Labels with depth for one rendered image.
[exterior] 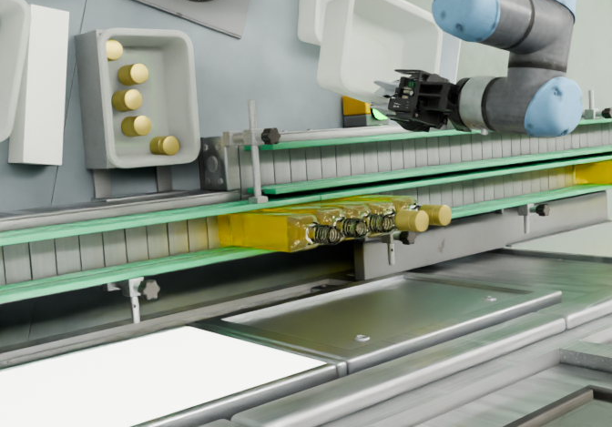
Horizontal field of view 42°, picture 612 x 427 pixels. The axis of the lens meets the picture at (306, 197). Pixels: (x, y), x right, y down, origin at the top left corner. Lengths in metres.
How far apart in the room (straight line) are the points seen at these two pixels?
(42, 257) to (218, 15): 0.58
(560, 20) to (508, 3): 0.11
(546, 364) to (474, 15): 0.46
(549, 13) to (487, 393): 0.47
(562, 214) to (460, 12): 1.27
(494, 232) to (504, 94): 0.88
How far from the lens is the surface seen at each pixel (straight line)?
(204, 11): 1.53
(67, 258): 1.25
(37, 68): 1.31
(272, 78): 1.62
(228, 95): 1.55
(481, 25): 0.97
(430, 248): 1.75
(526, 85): 1.07
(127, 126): 1.39
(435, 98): 1.17
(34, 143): 1.30
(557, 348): 1.13
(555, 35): 1.07
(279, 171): 1.45
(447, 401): 0.95
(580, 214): 2.24
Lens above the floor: 2.01
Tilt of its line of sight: 49 degrees down
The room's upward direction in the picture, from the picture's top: 92 degrees clockwise
